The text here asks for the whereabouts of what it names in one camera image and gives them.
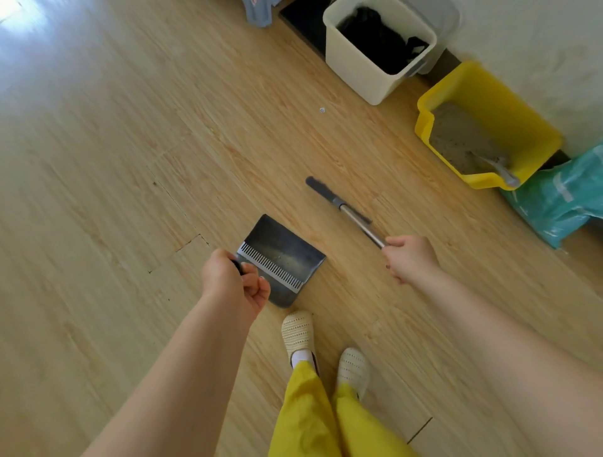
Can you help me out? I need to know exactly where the person's right hand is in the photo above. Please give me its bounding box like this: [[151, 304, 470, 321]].
[[380, 235, 442, 286]]

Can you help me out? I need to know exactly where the person's left hand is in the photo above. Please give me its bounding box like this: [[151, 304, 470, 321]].
[[200, 248, 272, 330]]

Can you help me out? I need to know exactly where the dark grey long-handled dustpan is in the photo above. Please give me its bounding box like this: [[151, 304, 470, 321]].
[[231, 214, 327, 309]]

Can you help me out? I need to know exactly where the dark grey long-handled broom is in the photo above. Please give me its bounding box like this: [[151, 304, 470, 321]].
[[305, 175, 388, 249]]

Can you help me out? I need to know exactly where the beige cat litter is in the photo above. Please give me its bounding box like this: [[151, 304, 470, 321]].
[[429, 102, 512, 176]]

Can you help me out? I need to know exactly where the grey slotted litter scoop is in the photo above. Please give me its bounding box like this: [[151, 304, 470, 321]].
[[469, 150, 521, 189]]

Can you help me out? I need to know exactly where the teal white litter bag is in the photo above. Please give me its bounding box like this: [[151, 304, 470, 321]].
[[500, 143, 603, 249]]

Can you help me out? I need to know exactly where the yellow litter box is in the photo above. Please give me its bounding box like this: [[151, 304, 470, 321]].
[[414, 60, 564, 191]]

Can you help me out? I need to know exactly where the translucent white bin lid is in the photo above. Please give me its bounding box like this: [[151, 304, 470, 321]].
[[405, 0, 461, 76]]

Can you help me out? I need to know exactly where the person's right forearm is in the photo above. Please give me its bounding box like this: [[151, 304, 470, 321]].
[[410, 266, 603, 457]]

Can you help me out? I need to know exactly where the person's left forearm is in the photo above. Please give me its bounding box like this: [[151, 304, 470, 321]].
[[82, 301, 255, 457]]

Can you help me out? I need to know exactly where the person's cream woven left slipper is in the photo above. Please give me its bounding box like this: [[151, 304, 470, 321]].
[[281, 310, 320, 377]]

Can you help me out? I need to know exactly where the person's cream woven slipper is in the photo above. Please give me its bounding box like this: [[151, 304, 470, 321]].
[[335, 347, 373, 401], [281, 310, 320, 377]]

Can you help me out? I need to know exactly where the person's cream woven right slipper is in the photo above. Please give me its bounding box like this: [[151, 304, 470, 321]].
[[335, 347, 373, 401]]

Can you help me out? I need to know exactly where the person's yellow clothing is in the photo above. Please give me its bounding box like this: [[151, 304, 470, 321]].
[[267, 361, 420, 457]]

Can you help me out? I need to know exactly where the cream plastic storage bin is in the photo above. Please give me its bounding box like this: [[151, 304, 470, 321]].
[[322, 0, 439, 106]]

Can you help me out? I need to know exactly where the black floor mat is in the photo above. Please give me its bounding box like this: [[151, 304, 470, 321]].
[[278, 0, 335, 58]]

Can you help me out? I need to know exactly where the dark grey skirting board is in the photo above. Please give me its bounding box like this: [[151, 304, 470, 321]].
[[431, 46, 603, 236]]

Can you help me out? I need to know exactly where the pile of black plastic bags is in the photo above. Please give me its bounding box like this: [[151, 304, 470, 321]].
[[337, 5, 430, 76]]

